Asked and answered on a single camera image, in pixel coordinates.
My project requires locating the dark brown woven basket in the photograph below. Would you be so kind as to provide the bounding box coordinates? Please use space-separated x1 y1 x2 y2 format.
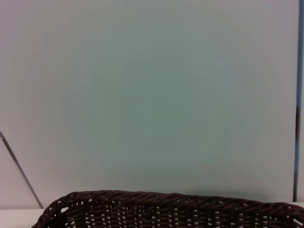
31 190 304 228

